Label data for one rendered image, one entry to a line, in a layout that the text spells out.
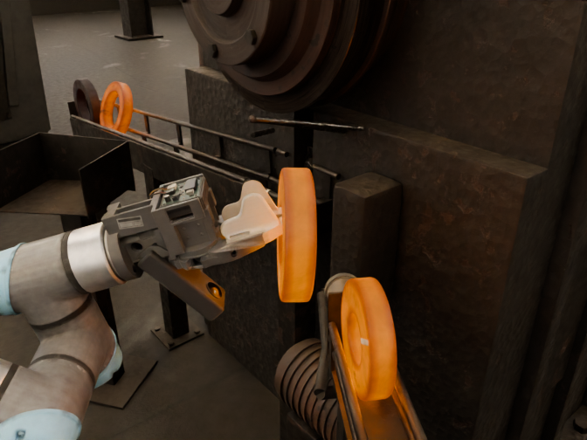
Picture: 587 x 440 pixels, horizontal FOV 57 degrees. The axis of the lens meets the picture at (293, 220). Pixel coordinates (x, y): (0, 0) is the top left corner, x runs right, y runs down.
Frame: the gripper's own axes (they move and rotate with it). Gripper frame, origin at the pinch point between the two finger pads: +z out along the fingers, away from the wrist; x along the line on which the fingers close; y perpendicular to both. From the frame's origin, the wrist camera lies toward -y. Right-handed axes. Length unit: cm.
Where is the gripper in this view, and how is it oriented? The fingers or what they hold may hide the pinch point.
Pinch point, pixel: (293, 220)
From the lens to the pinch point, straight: 62.2
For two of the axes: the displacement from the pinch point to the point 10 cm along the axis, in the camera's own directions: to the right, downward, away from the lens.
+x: -0.8, -4.5, 8.9
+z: 9.6, -2.7, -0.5
